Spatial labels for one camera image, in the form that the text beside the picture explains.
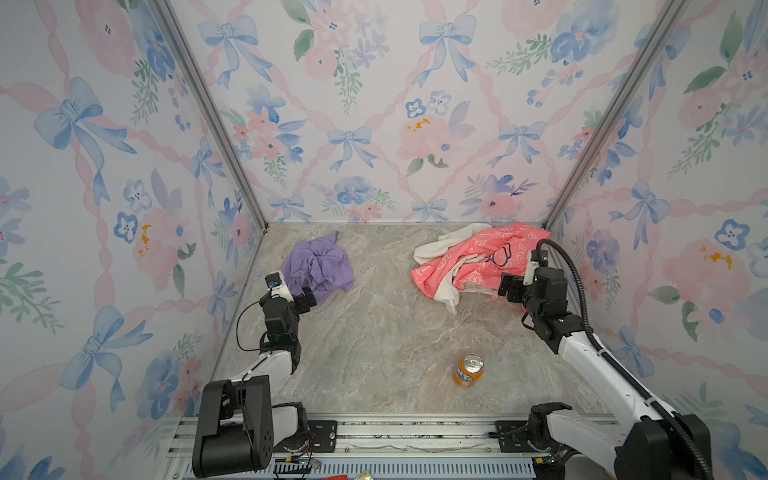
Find purple cloth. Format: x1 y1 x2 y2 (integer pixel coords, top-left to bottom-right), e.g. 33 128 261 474
281 231 354 303

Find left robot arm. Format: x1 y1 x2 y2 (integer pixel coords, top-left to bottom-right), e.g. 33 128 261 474
191 271 316 479

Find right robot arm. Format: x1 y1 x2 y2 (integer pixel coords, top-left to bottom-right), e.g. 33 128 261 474
495 239 714 479

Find pink patterned cloth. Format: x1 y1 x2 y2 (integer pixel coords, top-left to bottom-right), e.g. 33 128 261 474
410 221 552 299

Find orange soda can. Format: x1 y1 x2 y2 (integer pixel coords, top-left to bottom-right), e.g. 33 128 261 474
453 354 484 388

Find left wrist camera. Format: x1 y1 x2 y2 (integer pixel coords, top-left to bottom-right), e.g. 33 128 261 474
264 271 294 302

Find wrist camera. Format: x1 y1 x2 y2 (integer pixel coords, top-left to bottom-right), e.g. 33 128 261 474
523 251 540 286
264 271 294 302

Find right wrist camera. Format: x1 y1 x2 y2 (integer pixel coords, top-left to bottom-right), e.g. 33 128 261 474
523 251 540 286

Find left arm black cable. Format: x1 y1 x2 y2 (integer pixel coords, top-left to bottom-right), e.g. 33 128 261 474
234 299 268 353

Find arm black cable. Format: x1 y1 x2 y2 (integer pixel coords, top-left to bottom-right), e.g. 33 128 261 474
535 238 712 480
234 299 268 353

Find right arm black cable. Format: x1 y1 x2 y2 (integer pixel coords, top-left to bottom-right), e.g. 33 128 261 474
535 238 712 480

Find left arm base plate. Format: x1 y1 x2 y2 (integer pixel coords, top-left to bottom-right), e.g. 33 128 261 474
275 420 339 455

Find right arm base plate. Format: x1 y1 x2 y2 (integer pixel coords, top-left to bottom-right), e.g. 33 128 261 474
489 420 536 453

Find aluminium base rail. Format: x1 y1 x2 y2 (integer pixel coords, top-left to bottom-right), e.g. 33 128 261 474
157 412 625 480

